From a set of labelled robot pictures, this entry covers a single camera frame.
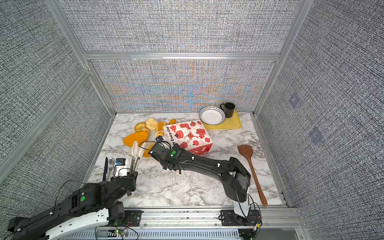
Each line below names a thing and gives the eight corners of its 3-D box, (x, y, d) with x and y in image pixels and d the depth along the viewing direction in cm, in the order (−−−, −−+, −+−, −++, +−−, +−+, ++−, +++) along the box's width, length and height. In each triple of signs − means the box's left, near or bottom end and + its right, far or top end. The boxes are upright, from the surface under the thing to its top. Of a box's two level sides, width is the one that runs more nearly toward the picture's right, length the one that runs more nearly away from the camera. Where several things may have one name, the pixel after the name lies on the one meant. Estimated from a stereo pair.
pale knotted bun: (145, 132, 111) (143, 127, 107) (148, 122, 117) (146, 117, 113) (156, 132, 111) (155, 127, 107) (158, 122, 117) (157, 117, 113)
